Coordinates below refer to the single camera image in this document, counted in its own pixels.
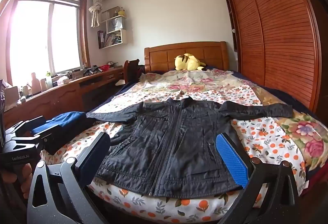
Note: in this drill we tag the dark wooden chair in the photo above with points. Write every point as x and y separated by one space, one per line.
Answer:
130 67

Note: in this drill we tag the white paper bag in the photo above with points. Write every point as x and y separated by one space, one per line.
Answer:
114 25

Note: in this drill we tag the floral rose blanket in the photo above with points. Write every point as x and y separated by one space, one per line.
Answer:
205 80

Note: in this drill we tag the folded blue garment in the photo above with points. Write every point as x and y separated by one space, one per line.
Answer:
69 119

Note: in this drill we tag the tissue box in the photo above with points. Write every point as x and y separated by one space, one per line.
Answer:
62 79

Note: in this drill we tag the orange print bed sheet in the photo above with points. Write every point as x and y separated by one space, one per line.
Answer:
269 142

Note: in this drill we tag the wooden bed headboard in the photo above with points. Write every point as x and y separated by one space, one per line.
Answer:
158 57

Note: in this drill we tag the cardboard box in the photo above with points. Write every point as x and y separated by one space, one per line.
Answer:
10 97

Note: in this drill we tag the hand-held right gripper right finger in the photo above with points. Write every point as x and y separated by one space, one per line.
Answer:
230 160

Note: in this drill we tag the person's left hand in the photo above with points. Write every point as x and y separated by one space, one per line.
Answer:
27 183

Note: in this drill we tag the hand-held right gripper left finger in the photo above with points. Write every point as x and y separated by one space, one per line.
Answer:
96 152

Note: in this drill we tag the black jacket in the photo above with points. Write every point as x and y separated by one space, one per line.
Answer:
166 137

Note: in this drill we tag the tied beige curtain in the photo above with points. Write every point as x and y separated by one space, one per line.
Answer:
96 9

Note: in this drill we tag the white wall shelf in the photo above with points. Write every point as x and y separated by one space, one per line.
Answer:
125 36

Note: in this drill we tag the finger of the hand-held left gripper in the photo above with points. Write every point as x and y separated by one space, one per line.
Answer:
55 140
35 123

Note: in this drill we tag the black device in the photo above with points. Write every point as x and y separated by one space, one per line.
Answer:
90 71

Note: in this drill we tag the long wooden desk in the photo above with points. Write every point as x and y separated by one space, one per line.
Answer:
64 96

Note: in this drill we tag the wooden louvered wardrobe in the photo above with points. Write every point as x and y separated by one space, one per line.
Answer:
276 34

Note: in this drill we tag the yellow plush toy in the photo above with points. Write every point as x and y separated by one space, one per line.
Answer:
185 61

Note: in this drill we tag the wooden framed window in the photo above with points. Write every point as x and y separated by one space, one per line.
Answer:
64 34

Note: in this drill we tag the green cap bottle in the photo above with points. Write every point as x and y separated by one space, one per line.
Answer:
49 80

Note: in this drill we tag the dark binders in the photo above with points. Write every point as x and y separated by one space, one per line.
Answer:
101 39

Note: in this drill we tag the red basket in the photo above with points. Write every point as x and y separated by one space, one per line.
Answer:
104 68

